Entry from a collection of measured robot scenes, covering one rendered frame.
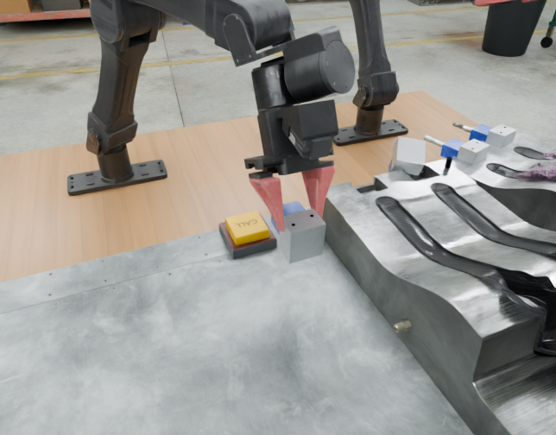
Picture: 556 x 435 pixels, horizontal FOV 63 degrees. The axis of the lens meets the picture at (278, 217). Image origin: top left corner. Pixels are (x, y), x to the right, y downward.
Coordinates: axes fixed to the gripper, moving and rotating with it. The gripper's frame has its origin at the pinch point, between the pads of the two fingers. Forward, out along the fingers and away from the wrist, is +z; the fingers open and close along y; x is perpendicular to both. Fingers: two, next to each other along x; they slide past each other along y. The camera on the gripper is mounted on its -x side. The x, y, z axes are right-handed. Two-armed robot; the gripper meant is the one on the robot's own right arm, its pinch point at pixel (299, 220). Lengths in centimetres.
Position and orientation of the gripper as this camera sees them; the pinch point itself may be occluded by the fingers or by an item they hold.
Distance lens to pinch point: 59.6
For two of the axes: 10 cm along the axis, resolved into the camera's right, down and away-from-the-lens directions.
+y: 9.2, -2.2, 3.1
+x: -3.4, -1.2, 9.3
